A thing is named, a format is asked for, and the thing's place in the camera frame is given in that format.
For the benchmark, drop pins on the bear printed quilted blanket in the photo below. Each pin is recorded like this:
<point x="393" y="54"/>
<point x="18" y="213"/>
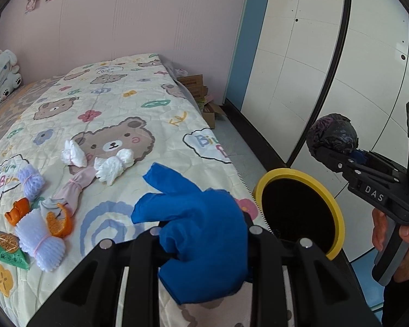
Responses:
<point x="122" y="102"/>

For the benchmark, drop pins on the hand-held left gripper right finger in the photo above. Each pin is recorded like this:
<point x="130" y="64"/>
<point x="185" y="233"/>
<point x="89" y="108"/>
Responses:
<point x="269" y="265"/>

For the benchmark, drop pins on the blue vertical trim panel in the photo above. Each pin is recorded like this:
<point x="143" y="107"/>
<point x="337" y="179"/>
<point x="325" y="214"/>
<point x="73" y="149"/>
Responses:
<point x="245" y="41"/>

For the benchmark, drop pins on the person's right forearm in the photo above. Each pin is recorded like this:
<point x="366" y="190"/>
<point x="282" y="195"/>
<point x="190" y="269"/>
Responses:
<point x="405" y="299"/>

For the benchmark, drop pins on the black plastic bag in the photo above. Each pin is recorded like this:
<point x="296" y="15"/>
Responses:
<point x="330" y="133"/>

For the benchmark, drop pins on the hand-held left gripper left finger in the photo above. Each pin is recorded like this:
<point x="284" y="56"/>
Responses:
<point x="143" y="262"/>

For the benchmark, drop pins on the open cardboard box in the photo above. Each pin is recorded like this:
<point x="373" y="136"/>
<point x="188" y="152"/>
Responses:
<point x="211" y="114"/>

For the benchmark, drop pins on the white wardrobe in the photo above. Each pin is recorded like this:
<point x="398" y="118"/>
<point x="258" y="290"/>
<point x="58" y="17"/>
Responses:
<point x="361" y="58"/>

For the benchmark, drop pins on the large orange peel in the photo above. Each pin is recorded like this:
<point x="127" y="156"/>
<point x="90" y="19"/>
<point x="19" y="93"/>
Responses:
<point x="58" y="226"/>

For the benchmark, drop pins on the brown cardboard box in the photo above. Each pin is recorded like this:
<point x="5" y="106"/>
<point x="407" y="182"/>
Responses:
<point x="192" y="85"/>

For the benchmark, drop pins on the grey orange patterned bedsheet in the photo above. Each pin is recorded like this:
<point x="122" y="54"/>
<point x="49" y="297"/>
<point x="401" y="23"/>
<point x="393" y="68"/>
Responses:
<point x="24" y="95"/>

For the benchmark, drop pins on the blue rubber glove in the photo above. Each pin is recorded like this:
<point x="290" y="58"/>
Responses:
<point x="197" y="228"/>

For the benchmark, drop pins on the white plush toy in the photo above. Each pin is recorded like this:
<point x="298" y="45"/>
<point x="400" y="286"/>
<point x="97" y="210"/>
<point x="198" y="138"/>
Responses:
<point x="1" y="75"/>

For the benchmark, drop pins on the purple foam fruit net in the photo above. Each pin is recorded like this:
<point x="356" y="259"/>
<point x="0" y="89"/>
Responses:
<point x="37" y="242"/>
<point x="30" y="180"/>

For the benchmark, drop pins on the yellow rimmed black trash bin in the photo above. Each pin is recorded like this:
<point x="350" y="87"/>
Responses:
<point x="300" y="211"/>

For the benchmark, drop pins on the white crumpled tissue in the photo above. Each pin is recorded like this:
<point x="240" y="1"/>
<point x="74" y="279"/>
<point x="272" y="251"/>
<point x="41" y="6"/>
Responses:
<point x="73" y="153"/>
<point x="112" y="167"/>

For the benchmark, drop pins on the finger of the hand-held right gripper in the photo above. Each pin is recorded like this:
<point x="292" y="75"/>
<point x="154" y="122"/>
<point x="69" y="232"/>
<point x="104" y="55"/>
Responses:
<point x="330" y="158"/>
<point x="359" y="157"/>

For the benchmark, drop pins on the pink and grey sock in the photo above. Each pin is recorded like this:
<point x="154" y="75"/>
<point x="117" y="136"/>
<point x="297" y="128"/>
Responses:
<point x="76" y="185"/>

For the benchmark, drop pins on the green snack wrapper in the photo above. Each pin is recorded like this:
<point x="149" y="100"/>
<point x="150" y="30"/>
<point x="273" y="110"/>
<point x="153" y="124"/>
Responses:
<point x="6" y="248"/>

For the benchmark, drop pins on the small orange peel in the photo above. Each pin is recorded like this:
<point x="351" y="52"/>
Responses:
<point x="17" y="211"/>

